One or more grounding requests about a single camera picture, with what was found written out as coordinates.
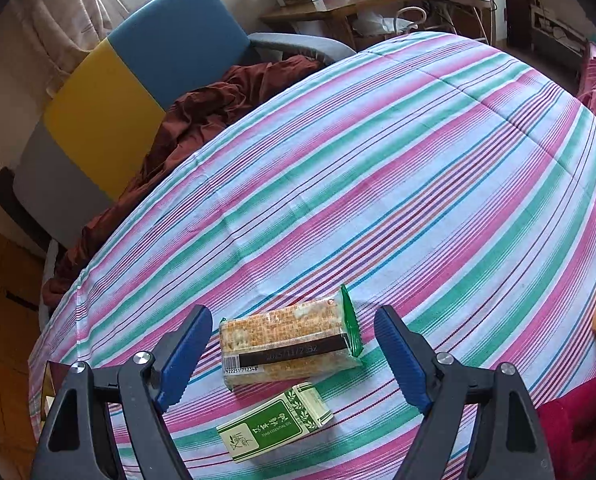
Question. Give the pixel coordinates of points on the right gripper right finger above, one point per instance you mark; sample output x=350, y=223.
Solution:
x=507, y=441

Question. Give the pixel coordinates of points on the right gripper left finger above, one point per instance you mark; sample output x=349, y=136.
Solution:
x=77, y=440

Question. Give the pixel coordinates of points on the cracker pack with barcode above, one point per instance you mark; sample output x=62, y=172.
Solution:
x=307, y=339

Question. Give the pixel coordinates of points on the gold tin box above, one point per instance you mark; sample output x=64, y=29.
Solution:
x=53, y=376

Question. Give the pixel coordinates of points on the wooden wardrobe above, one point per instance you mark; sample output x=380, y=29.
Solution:
x=20, y=280

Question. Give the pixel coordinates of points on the small green tea box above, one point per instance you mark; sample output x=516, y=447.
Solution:
x=287, y=417

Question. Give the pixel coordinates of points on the striped bed cover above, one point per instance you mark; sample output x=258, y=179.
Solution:
x=432, y=173

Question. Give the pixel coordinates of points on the black rolled mat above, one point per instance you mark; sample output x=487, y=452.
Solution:
x=18, y=213

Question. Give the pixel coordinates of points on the grey yellow blue armchair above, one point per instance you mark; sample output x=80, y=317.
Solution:
x=93, y=135

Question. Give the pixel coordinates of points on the dark red blanket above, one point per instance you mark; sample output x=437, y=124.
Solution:
x=190, y=123

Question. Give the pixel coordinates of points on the low wooden shelf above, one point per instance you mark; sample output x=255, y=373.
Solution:
x=556, y=40

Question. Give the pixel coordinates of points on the left beige curtain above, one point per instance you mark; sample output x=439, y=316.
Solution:
x=55, y=36

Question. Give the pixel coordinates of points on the metal folding stand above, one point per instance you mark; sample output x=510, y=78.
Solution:
x=462, y=5

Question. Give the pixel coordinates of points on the wooden desk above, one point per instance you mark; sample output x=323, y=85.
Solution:
x=333, y=13

